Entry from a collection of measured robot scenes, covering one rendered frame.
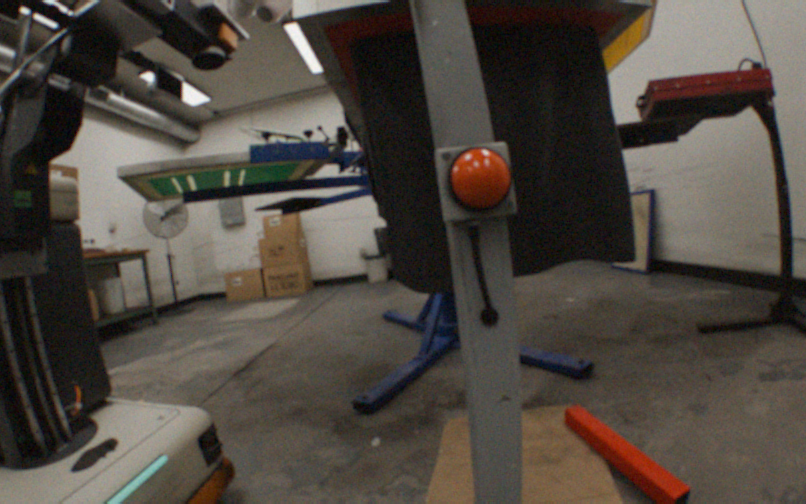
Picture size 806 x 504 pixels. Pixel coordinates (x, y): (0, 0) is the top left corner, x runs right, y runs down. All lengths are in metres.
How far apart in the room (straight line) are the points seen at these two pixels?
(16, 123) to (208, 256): 5.47
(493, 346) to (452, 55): 0.22
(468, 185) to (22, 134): 0.75
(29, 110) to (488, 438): 0.84
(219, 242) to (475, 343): 5.82
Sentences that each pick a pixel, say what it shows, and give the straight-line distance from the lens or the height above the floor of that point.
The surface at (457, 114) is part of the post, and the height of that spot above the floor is 0.70.
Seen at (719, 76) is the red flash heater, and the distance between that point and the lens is 1.68.
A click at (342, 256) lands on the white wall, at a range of 5.27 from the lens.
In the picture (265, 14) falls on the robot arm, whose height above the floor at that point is 1.24.
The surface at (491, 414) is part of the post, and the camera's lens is 0.29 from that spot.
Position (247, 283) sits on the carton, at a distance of 5.28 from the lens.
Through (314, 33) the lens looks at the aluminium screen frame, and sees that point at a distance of 0.60.
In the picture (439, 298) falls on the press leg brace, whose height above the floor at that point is 0.27.
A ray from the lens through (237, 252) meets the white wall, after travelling 5.85.
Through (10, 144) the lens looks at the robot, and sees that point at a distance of 0.84.
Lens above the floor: 0.62
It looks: 3 degrees down
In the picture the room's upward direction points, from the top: 8 degrees counter-clockwise
